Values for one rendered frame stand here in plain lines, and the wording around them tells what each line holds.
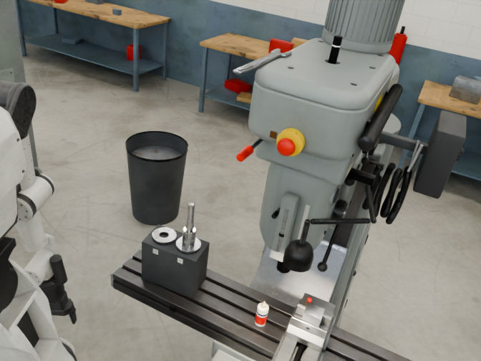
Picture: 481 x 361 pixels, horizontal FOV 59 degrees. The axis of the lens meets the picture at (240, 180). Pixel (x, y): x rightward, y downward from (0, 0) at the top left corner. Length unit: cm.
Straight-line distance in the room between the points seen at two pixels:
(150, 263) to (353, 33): 104
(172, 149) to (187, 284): 203
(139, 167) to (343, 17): 223
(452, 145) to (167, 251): 98
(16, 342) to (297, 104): 86
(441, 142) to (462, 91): 356
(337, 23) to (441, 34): 408
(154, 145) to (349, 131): 275
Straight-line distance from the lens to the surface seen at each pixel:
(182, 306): 163
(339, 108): 90
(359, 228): 174
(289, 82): 91
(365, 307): 317
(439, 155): 135
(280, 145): 90
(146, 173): 318
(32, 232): 134
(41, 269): 141
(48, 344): 134
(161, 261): 160
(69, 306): 154
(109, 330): 278
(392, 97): 122
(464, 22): 529
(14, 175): 103
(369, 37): 124
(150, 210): 338
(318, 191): 113
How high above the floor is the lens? 216
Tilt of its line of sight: 31 degrees down
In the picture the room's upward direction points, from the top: 8 degrees clockwise
